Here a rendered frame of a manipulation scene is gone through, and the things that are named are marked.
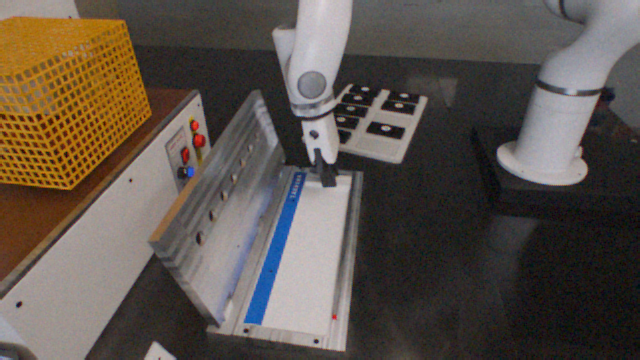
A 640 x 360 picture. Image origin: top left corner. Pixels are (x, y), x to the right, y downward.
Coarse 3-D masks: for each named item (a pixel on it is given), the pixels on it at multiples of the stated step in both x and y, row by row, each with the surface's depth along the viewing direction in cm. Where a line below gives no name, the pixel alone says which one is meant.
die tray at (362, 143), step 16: (384, 96) 123; (368, 112) 114; (384, 112) 114; (416, 112) 114; (352, 144) 99; (368, 144) 99; (384, 144) 99; (400, 144) 99; (384, 160) 95; (400, 160) 94
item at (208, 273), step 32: (256, 96) 77; (256, 128) 77; (224, 160) 63; (256, 160) 75; (192, 192) 52; (224, 192) 63; (256, 192) 71; (160, 224) 47; (192, 224) 53; (224, 224) 61; (256, 224) 69; (160, 256) 46; (192, 256) 50; (224, 256) 58; (192, 288) 49; (224, 288) 56
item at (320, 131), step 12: (312, 120) 71; (324, 120) 71; (312, 132) 72; (324, 132) 71; (336, 132) 79; (312, 144) 73; (324, 144) 72; (336, 144) 78; (312, 156) 74; (324, 156) 74; (336, 156) 77
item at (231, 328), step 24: (288, 168) 89; (360, 192) 81; (264, 216) 75; (264, 240) 70; (240, 288) 62; (240, 312) 58; (216, 336) 56; (240, 336) 55; (264, 336) 55; (288, 336) 55; (312, 336) 55; (336, 336) 55
